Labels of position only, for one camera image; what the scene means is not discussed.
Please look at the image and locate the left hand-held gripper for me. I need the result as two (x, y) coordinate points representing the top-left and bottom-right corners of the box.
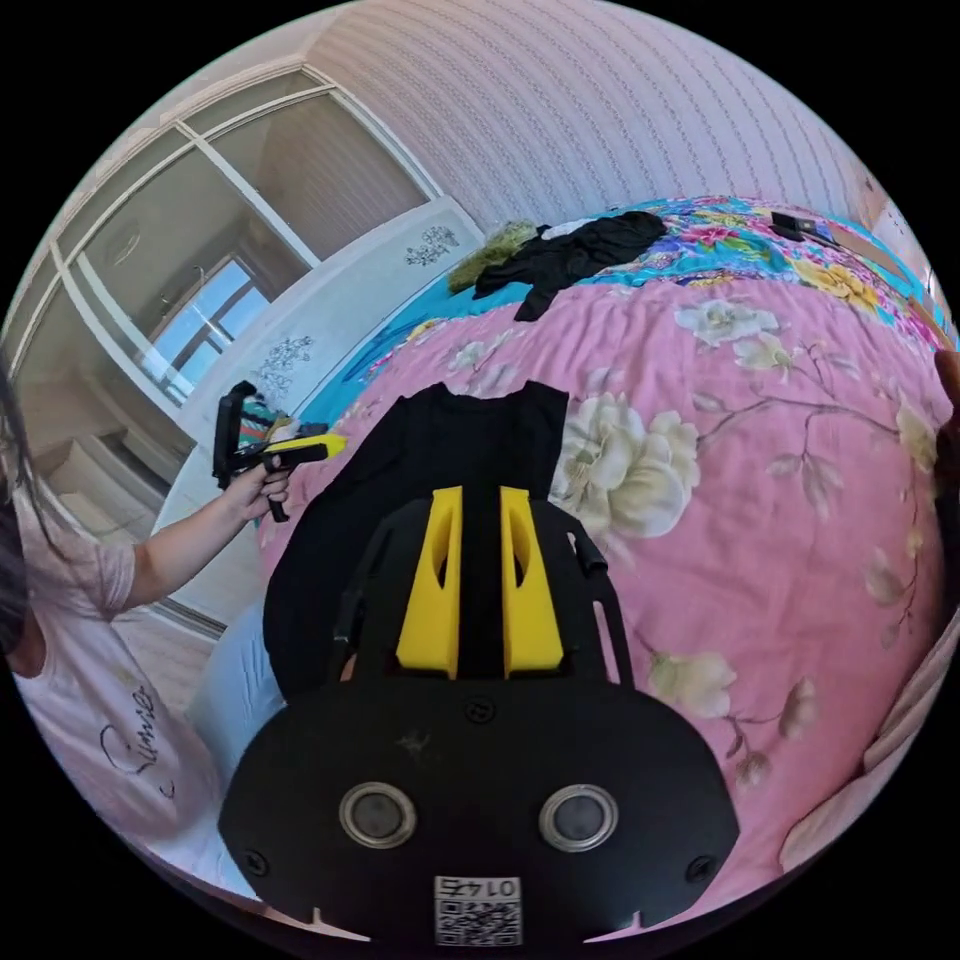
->
(235, 432), (347, 525)

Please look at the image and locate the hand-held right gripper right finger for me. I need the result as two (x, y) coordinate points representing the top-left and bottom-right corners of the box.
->
(500, 485), (565, 679)

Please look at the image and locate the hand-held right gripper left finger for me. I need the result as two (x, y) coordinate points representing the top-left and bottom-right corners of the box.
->
(395, 485), (465, 681)

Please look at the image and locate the black short sleeve shirt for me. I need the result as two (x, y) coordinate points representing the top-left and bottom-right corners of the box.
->
(262, 380), (571, 700)

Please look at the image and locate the person's left forearm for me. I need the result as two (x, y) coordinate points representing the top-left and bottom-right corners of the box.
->
(133, 485), (245, 610)

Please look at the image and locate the person's left hand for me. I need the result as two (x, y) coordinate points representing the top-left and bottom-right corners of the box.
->
(223, 454), (294, 524)

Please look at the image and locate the bed with pink floral quilt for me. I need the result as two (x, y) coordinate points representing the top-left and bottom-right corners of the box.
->
(187, 194), (958, 901)

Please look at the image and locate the window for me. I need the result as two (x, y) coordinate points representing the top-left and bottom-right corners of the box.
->
(0, 65), (445, 526)

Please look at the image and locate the person's body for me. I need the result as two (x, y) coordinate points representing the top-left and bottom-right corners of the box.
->
(0, 352), (260, 901)

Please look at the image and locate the pile of clothes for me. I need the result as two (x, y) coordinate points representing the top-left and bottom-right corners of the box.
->
(448, 211), (669, 324)

